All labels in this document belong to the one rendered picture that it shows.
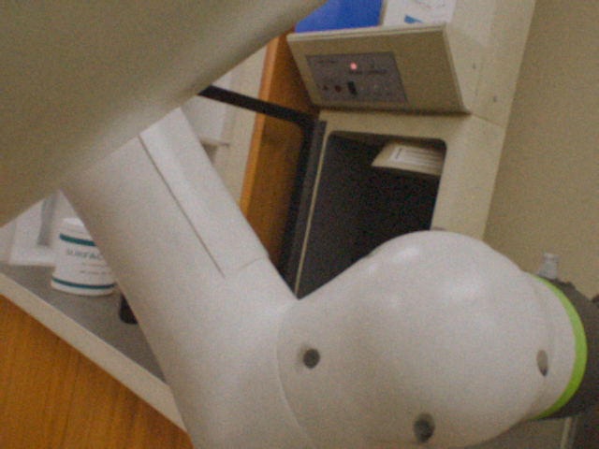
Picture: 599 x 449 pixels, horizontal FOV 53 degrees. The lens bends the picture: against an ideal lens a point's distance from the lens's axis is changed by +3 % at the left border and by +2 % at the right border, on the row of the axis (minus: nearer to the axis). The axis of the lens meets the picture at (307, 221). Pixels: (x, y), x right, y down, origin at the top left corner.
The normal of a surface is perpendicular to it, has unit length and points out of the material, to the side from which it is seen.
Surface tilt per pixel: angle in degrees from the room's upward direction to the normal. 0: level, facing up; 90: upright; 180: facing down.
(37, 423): 90
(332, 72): 135
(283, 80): 90
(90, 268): 90
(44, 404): 90
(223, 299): 70
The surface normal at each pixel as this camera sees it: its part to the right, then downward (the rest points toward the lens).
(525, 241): -0.70, -0.10
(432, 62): -0.63, 0.62
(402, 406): -0.45, 0.43
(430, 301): -0.23, -0.45
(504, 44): 0.69, 0.17
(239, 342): 0.12, -0.23
